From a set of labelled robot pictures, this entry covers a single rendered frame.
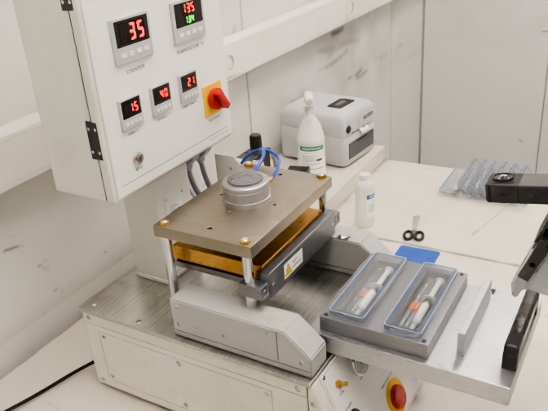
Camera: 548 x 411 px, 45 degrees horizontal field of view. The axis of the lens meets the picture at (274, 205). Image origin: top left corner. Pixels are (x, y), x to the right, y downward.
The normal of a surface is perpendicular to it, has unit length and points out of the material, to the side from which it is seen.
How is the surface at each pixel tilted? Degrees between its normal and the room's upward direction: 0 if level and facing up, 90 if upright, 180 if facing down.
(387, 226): 0
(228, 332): 90
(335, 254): 90
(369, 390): 65
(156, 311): 0
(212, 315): 90
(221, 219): 0
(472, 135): 90
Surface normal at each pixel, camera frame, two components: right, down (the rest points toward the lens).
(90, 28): 0.86, 0.17
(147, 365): -0.50, 0.41
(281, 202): -0.07, -0.90
